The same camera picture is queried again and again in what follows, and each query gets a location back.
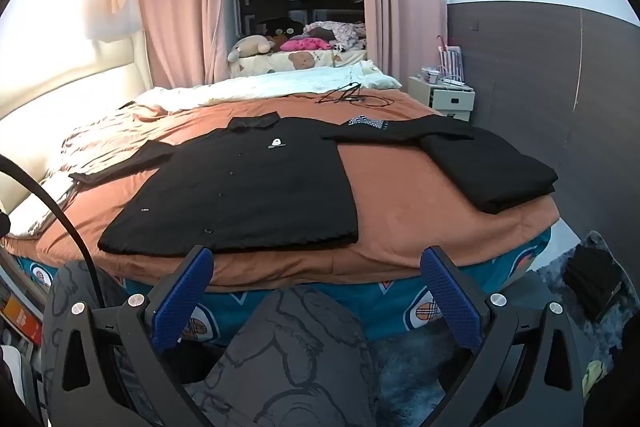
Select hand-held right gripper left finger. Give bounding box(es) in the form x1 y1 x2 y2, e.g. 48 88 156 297
47 245 216 427

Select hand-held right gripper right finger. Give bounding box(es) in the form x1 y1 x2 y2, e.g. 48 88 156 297
419 245 586 427

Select teal printed bed sheet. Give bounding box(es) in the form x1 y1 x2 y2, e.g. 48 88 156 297
15 227 551 348

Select blue grey shaggy rug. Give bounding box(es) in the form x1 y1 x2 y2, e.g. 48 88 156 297
370 232 640 427

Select brown blanket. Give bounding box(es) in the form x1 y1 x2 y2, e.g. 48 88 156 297
20 92 558 293

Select person's grey printed pants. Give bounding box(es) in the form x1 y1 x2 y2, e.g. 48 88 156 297
42 259 381 427

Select black button shirt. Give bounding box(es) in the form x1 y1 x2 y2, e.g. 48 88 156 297
69 111 361 256

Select folded black garment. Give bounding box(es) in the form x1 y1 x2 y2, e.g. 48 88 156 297
419 127 559 215

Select black cloth pile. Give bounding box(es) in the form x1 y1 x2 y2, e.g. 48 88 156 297
562 244 623 320

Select orange box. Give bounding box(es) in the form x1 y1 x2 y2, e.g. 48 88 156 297
0 292 43 344

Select white pillow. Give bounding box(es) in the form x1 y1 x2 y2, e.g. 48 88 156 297
10 167 78 238

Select black garment with patterned collar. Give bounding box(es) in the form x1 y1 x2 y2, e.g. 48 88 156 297
322 114 476 148

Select white nightstand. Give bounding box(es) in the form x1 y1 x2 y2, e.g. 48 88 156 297
407 76 476 122

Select white duvet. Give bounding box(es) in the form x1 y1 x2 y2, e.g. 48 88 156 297
130 64 403 112

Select pink striped holder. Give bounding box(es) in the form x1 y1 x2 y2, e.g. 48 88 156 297
437 47 466 80

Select beige plush toy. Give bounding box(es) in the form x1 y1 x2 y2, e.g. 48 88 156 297
227 35 274 62

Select bear printed bedding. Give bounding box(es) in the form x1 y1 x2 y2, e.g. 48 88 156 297
235 49 368 76

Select pink cloth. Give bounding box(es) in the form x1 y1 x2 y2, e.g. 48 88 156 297
280 38 331 53

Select dark plush toy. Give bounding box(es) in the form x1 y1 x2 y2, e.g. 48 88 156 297
257 17 306 52

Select floral cloth pile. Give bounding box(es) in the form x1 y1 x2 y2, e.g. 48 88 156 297
305 21 368 52

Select thick black gripper cable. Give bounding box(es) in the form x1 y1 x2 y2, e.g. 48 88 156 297
0 154 101 310

